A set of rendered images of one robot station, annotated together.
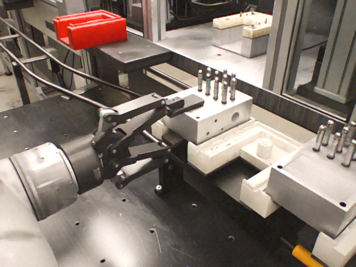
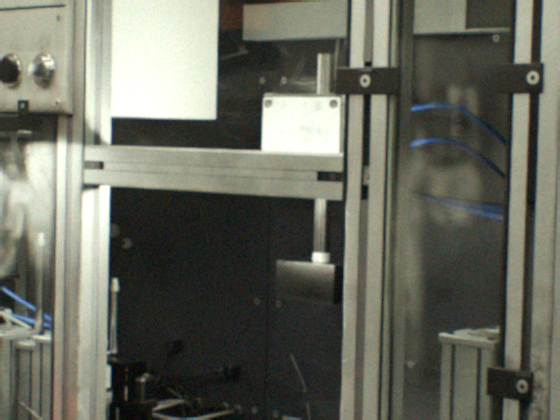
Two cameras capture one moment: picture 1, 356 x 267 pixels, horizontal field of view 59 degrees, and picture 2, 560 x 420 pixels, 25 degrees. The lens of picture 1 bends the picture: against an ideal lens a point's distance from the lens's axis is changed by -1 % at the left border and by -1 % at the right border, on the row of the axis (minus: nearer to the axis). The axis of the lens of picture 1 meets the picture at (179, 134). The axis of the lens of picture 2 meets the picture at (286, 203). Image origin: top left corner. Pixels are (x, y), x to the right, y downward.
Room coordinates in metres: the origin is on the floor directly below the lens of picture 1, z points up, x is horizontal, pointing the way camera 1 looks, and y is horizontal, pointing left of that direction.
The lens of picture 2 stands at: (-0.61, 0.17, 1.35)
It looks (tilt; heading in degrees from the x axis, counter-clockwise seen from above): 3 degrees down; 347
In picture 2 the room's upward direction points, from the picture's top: 1 degrees clockwise
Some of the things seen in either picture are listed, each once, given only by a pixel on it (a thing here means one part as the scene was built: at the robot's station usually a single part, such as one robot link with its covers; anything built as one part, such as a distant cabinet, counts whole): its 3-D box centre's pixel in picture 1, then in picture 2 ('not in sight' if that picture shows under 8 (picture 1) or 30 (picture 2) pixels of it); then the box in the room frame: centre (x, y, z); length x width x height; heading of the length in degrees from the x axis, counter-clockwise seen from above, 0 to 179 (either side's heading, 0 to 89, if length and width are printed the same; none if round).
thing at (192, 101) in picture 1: (182, 105); not in sight; (0.46, -0.01, 0.93); 0.07 x 0.03 x 0.01; 128
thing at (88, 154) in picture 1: (97, 157); not in sight; (0.36, 0.12, 0.90); 0.09 x 0.07 x 0.08; 128
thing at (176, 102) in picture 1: (168, 100); not in sight; (0.44, 0.02, 0.95); 0.05 x 0.01 x 0.03; 128
